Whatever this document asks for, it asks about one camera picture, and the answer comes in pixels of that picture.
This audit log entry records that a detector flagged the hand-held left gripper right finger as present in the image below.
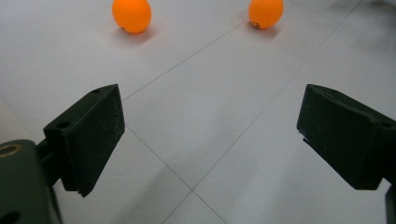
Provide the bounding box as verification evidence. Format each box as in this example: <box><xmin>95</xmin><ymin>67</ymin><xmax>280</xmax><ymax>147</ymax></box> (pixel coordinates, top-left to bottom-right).
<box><xmin>296</xmin><ymin>83</ymin><xmax>396</xmax><ymax>191</ymax></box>

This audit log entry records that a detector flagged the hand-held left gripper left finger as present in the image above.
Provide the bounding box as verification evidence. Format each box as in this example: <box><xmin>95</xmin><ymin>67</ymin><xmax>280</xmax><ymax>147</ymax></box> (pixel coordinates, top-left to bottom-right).
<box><xmin>43</xmin><ymin>83</ymin><xmax>126</xmax><ymax>198</ymax></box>

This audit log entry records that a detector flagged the orange ping-pong ball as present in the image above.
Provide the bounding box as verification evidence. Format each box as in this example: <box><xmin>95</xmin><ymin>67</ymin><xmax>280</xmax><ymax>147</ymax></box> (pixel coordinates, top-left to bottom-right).
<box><xmin>247</xmin><ymin>0</ymin><xmax>285</xmax><ymax>30</ymax></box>
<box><xmin>111</xmin><ymin>0</ymin><xmax>152</xmax><ymax>35</ymax></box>

